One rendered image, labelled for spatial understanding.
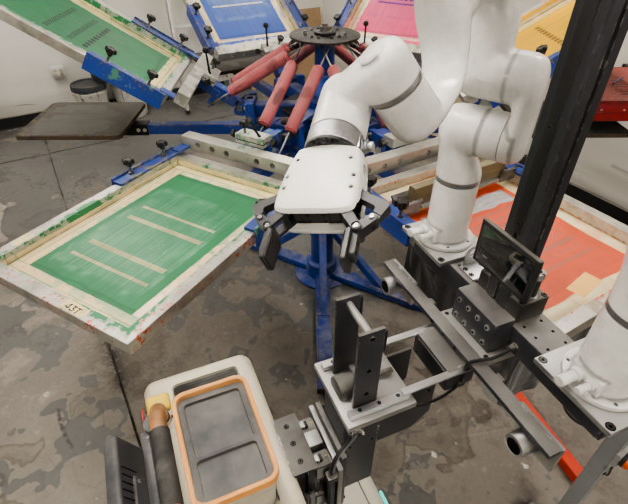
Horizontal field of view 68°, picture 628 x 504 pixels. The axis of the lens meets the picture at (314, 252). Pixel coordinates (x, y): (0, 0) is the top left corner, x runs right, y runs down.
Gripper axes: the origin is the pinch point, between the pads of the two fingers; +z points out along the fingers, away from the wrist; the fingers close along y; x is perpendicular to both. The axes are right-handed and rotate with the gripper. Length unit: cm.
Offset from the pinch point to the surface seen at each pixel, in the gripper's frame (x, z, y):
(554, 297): -77, -39, -36
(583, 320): -71, -30, -41
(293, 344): -163, -54, 69
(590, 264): -85, -55, -47
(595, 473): -111, -5, -48
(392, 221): -71, -60, 7
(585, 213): -90, -77, -49
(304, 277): -177, -101, 78
